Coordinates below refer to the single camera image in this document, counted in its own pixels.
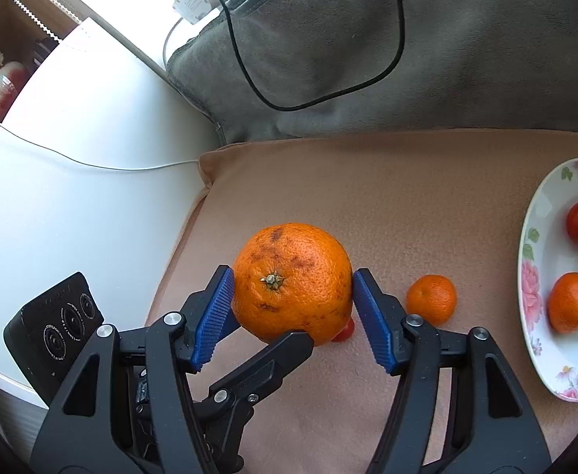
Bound black cable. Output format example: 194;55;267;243
188;0;408;112

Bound black striped object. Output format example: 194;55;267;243
30;34;60;67

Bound grey blanket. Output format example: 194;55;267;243
165;0;578;145

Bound white adapter cable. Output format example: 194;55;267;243
162;15;186;72

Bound large blemished orange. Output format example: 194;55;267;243
231;223;354;346

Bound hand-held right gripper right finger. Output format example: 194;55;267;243
352;268;552;474

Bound small mandarin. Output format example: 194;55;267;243
547;272;578;335
406;275;458;327

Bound floral white plate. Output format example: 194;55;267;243
517;157;578;402

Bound white side table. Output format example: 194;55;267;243
0;17;223;408

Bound thin white cable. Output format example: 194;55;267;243
0;91;202;171

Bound white beaded blind cord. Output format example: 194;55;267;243
0;0;90;50

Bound white power adapter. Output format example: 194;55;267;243
172;0;212;24

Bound red and white jar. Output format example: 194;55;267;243
0;60;30;132

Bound peach blanket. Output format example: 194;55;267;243
143;128;578;474

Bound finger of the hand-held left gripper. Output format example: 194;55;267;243
193;331;315;466

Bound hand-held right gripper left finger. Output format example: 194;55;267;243
29;265;236;474

